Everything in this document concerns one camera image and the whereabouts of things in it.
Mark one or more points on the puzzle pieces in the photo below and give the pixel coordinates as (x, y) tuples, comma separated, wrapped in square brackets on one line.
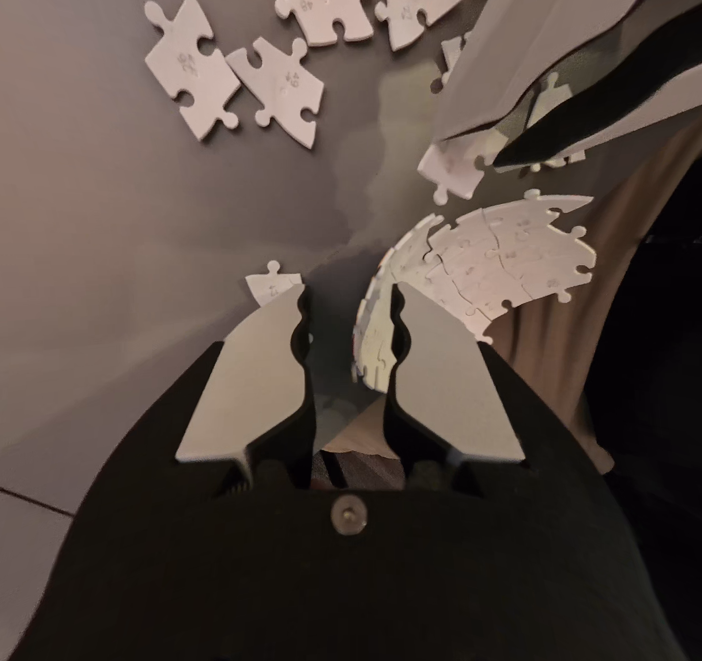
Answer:
[(192, 68)]

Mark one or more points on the single white puzzle piece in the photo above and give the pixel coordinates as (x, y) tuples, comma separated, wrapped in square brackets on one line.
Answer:
[(452, 170)]

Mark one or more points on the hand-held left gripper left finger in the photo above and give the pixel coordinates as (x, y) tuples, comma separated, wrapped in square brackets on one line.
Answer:
[(247, 398)]

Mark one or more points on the partly built puzzle ball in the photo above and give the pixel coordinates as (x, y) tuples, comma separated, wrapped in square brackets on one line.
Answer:
[(493, 266)]

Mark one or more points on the person's beige trousers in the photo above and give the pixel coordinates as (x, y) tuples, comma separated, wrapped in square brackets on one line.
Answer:
[(554, 354)]

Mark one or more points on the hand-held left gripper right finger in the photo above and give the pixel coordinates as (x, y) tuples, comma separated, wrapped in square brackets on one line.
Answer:
[(455, 398)]

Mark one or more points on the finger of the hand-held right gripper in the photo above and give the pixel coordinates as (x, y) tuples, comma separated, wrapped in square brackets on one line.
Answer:
[(669, 118), (548, 25)]

